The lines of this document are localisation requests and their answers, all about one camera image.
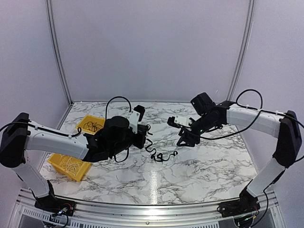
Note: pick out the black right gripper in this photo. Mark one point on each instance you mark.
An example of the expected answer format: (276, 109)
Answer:
(187, 137)

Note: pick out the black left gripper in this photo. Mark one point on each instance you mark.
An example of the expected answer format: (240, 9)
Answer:
(142, 129)

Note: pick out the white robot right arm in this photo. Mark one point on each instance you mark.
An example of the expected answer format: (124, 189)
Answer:
(282, 126)

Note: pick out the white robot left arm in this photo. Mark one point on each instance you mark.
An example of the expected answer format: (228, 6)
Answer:
(118, 134)

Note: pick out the yellow bin far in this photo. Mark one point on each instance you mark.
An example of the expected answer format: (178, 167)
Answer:
(90, 124)

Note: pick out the yellow bin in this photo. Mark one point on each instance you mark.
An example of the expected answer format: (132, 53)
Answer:
(90, 124)
(74, 169)

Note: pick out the yellow bin near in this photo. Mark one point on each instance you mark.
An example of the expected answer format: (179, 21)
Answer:
(74, 169)

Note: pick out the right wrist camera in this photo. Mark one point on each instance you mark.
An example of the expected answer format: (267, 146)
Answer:
(179, 122)

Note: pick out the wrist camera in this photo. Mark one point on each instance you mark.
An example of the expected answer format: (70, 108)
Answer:
(179, 122)
(136, 117)

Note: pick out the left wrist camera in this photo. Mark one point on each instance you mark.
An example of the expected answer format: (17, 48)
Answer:
(136, 117)

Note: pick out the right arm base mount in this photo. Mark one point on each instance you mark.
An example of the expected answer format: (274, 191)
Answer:
(245, 204)

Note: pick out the aluminium front rail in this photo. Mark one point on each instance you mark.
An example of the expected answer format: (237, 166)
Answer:
(90, 214)

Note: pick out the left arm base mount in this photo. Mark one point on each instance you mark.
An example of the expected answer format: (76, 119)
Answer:
(53, 204)

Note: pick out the right aluminium corner post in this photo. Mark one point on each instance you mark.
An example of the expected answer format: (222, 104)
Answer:
(243, 49)

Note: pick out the aluminium corner post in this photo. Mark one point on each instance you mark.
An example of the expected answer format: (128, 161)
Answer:
(243, 49)
(55, 45)

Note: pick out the left aluminium corner post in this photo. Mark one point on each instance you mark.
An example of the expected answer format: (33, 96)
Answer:
(55, 45)

